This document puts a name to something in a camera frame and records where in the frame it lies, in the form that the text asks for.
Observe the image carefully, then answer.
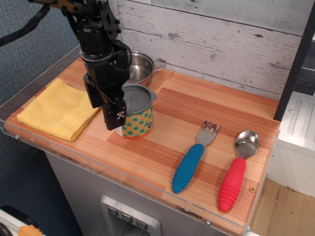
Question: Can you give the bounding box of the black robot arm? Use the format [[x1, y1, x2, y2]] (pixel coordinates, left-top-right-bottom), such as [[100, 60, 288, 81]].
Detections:
[[36, 0, 132, 130]]

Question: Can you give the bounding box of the black sleeved cable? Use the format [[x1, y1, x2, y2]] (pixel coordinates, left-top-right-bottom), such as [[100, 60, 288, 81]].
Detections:
[[0, 4, 51, 48]]

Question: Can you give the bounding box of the small stainless steel pot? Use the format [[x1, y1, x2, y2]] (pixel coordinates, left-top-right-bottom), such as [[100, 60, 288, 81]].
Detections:
[[124, 52, 167, 87]]

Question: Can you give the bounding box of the green orange dotted toy can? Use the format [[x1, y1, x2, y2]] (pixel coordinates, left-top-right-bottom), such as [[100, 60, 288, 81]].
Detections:
[[115, 84, 157, 139]]

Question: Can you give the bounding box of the clear acrylic table guard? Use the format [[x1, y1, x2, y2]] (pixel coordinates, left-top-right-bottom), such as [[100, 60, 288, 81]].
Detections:
[[4, 33, 286, 236]]

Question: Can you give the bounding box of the black and orange object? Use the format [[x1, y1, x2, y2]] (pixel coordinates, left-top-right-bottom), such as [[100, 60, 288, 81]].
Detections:
[[0, 206, 37, 236]]

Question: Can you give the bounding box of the grey toy fridge cabinet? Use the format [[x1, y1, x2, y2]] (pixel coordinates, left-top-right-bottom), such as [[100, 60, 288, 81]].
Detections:
[[46, 151, 251, 236]]

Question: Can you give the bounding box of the red handled spoon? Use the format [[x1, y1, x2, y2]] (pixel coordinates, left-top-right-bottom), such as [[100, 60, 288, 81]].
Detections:
[[219, 130, 259, 212]]

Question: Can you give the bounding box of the yellow folded cloth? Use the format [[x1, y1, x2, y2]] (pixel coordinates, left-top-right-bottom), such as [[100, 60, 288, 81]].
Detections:
[[17, 78, 98, 142]]

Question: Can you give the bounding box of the silver dispenser button panel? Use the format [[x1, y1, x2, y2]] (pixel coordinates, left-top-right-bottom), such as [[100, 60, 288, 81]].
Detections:
[[100, 195, 161, 236]]

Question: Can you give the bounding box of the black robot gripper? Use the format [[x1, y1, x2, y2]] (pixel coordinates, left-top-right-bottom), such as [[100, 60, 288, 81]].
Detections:
[[80, 44, 131, 130]]

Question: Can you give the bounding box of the blue handled fork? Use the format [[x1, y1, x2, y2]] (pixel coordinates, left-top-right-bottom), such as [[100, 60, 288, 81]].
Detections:
[[172, 121, 220, 194]]

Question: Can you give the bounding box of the white toy furniture piece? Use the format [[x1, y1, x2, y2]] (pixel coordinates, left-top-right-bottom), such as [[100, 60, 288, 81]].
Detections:
[[266, 92, 315, 197]]

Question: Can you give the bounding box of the dark vertical post right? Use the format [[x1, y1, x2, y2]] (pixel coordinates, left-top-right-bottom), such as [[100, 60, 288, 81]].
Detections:
[[274, 1, 315, 121]]

